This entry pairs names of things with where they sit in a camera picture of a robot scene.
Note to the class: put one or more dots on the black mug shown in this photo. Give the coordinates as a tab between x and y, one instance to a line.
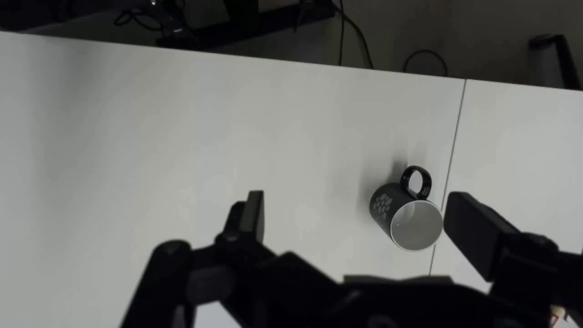
388	207

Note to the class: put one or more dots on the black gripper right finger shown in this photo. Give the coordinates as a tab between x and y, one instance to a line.
484	237

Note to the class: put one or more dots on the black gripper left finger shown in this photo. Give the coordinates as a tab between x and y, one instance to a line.
242	285

